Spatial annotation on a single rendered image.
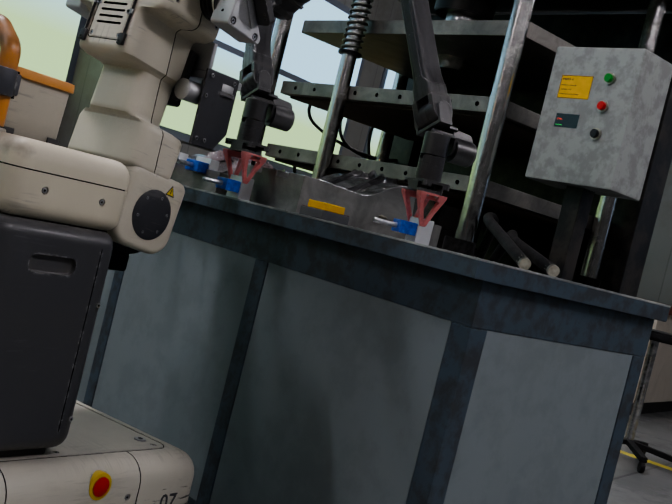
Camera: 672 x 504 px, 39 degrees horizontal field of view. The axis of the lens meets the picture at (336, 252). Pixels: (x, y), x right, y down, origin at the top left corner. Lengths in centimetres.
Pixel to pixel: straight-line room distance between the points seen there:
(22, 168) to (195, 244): 100
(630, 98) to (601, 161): 19
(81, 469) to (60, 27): 373
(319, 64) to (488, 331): 517
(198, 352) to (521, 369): 87
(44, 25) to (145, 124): 329
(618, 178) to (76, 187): 161
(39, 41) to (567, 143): 313
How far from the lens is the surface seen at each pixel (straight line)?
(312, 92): 358
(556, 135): 286
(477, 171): 283
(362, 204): 234
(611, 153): 274
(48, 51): 522
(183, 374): 245
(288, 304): 215
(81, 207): 163
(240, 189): 229
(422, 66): 214
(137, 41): 192
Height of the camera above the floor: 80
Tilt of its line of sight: 2 degrees down
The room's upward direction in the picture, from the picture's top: 14 degrees clockwise
